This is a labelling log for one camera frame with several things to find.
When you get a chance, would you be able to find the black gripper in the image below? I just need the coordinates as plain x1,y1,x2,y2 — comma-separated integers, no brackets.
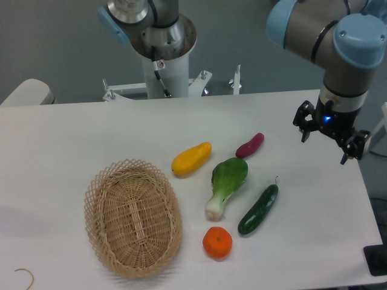
293,91,371,164

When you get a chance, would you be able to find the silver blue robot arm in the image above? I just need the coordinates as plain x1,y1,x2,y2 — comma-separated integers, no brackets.
98,1,386,161

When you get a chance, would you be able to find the dark green cucumber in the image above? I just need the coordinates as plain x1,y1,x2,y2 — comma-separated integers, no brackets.
237,176,279,236

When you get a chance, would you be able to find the purple sweet potato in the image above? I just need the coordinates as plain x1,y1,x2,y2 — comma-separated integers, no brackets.
235,133,265,159

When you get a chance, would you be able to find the green bok choy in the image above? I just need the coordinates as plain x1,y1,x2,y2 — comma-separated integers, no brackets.
205,157,249,221

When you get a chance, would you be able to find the black device at edge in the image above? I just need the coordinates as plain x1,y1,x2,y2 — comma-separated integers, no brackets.
363,245,386,277

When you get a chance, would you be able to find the yellow mango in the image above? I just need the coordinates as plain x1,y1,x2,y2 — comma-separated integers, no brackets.
171,142,212,176

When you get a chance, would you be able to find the orange tangerine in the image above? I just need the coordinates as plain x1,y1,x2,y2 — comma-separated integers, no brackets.
202,227,233,260

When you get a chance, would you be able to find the woven wicker basket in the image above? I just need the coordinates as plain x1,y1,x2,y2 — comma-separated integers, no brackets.
84,159,183,279

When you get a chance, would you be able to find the white chair back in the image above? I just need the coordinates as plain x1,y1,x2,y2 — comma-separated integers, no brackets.
1,79,57,108

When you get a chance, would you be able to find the tan rubber band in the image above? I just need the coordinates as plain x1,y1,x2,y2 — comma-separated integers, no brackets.
14,268,35,288

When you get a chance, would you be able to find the white bracket with bolt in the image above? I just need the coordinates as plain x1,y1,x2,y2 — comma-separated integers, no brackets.
228,64,242,95

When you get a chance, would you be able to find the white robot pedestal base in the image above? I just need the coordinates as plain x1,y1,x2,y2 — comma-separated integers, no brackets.
100,13,212,102

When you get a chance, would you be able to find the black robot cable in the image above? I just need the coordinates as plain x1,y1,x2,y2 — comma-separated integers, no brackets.
150,45,172,98

